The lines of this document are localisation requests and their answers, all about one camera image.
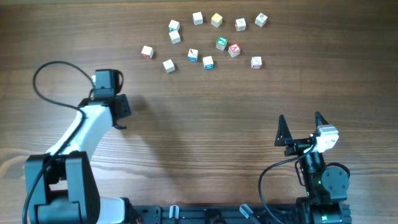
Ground wooden block red bottom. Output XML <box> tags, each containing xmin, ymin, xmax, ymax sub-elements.
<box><xmin>251</xmin><ymin>57</ymin><xmax>262</xmax><ymax>69</ymax></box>

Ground red A block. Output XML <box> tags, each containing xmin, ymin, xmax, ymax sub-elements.
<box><xmin>228</xmin><ymin>44</ymin><xmax>241</xmax><ymax>57</ymax></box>

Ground yellow wooden block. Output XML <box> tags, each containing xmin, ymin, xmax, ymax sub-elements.
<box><xmin>211</xmin><ymin>13</ymin><xmax>223</xmax><ymax>27</ymax></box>

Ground wooden block teal side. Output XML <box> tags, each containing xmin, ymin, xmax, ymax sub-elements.
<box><xmin>168</xmin><ymin>20</ymin><xmax>180</xmax><ymax>32</ymax></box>

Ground plain wooden block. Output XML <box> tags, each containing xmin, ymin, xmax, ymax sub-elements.
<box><xmin>169</xmin><ymin>30</ymin><xmax>181</xmax><ymax>44</ymax></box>

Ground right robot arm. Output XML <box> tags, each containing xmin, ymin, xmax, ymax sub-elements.
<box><xmin>274</xmin><ymin>112</ymin><xmax>352</xmax><ymax>223</ymax></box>

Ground wooden block red picture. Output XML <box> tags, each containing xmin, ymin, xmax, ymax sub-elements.
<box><xmin>235</xmin><ymin>18</ymin><xmax>246</xmax><ymax>32</ymax></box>

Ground left camera cable black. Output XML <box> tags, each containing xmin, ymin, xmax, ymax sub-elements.
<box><xmin>21</xmin><ymin>60</ymin><xmax>96</xmax><ymax>224</ymax></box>

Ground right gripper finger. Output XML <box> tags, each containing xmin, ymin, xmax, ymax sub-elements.
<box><xmin>315</xmin><ymin>111</ymin><xmax>329</xmax><ymax>127</ymax></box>
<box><xmin>274</xmin><ymin>114</ymin><xmax>293</xmax><ymax>147</ymax></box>

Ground camera cable black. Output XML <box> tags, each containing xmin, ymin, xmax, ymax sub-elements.
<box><xmin>21</xmin><ymin>60</ymin><xmax>96</xmax><ymax>224</ymax></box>
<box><xmin>258</xmin><ymin>142</ymin><xmax>318</xmax><ymax>224</ymax></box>

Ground right camera cable black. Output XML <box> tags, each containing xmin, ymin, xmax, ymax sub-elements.
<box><xmin>258</xmin><ymin>142</ymin><xmax>318</xmax><ymax>224</ymax></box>

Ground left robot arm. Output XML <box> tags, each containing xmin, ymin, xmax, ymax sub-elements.
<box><xmin>22</xmin><ymin>69</ymin><xmax>131</xmax><ymax>223</ymax></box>

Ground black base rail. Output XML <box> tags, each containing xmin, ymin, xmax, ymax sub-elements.
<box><xmin>132</xmin><ymin>203</ymin><xmax>353</xmax><ymax>224</ymax></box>

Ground wooden block blue picture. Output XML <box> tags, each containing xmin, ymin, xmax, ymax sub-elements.
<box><xmin>188</xmin><ymin>49</ymin><xmax>198</xmax><ymax>62</ymax></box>

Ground green picture block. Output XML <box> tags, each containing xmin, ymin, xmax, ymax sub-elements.
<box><xmin>216</xmin><ymin>36</ymin><xmax>228</xmax><ymax>50</ymax></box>

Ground wooden block red left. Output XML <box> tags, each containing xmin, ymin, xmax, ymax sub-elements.
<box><xmin>141</xmin><ymin>45</ymin><xmax>154</xmax><ymax>59</ymax></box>

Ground wooden block far right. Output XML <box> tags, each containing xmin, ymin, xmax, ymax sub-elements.
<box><xmin>255</xmin><ymin>12</ymin><xmax>268</xmax><ymax>27</ymax></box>

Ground white wooden block top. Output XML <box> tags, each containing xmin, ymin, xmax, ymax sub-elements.
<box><xmin>192</xmin><ymin>12</ymin><xmax>203</xmax><ymax>26</ymax></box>

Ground wooden block blue side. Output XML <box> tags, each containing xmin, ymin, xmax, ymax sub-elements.
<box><xmin>202</xmin><ymin>56</ymin><xmax>214</xmax><ymax>70</ymax></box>

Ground wooden block red stripes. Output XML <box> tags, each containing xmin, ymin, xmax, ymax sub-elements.
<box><xmin>162</xmin><ymin>59</ymin><xmax>175</xmax><ymax>73</ymax></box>

